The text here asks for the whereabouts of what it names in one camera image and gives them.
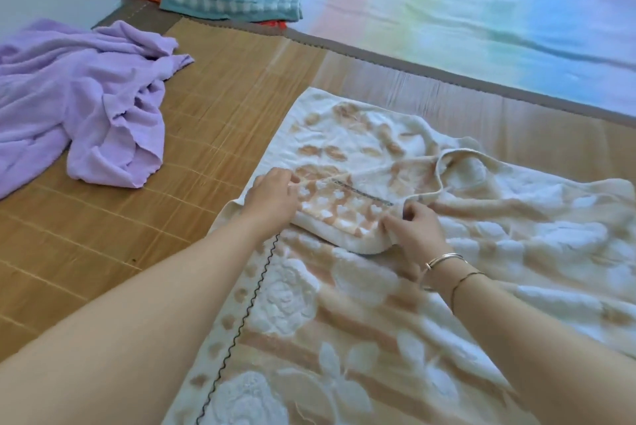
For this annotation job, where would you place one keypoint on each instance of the purple towel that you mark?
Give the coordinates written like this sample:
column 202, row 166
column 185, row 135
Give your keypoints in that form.
column 84, row 102

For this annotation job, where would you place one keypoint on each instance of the brown bamboo sleeping mat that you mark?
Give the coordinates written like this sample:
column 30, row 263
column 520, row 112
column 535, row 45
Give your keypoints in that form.
column 149, row 191

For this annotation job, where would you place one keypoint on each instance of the person's left forearm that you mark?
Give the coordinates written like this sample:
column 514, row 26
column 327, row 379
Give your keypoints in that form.
column 124, row 340

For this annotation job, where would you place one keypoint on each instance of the beige white patterned towel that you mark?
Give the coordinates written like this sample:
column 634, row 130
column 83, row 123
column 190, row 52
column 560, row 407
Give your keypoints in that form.
column 372, row 315

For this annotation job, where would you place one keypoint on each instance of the person's left hand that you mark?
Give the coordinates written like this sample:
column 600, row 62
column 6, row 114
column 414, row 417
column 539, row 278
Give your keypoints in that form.
column 271, row 201

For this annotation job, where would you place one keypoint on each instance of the person's right hand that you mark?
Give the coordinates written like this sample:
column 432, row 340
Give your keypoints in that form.
column 417, row 236

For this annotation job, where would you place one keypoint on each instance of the person's right forearm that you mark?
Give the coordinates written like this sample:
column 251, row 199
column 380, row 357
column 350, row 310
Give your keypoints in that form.
column 546, row 350

